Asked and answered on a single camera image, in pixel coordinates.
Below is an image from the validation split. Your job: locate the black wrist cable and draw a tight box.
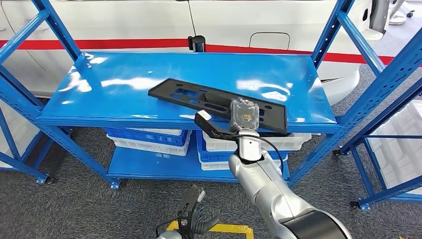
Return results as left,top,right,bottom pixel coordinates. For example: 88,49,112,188
155,208,188,237
227,133,285,175

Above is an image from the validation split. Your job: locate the white wheeled chair base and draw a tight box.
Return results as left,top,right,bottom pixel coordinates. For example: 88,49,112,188
389,0,416,25

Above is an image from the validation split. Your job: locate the black plastic plate with cutouts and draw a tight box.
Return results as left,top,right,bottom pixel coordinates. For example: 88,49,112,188
148,78,288,134

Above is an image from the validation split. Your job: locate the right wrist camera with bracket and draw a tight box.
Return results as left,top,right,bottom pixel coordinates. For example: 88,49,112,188
194,110,239,141

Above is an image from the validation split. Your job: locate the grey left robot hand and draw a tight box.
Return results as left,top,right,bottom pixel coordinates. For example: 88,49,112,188
189,206,220,236

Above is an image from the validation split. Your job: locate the black barrier post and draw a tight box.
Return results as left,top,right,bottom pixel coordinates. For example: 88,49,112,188
187,35,206,53

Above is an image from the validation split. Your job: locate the yellow floor tape square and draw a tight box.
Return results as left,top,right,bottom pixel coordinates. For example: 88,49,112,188
166,221,254,239

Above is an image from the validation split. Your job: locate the white car body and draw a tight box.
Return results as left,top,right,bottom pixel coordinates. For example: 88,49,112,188
0,0,391,106

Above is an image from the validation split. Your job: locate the blue plastic bin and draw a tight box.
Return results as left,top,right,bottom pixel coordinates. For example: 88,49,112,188
105,127,191,148
196,130,291,163

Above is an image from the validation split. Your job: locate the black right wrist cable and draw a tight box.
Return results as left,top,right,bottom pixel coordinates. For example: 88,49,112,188
227,133,285,175

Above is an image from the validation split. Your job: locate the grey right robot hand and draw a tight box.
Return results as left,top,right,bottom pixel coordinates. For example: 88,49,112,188
229,97,260,132

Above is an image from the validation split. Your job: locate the blue metal shelf rack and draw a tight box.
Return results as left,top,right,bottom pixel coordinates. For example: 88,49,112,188
332,84,422,213
0,0,422,199
0,66,73,185

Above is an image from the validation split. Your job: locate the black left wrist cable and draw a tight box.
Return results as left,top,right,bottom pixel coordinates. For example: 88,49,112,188
155,208,188,237

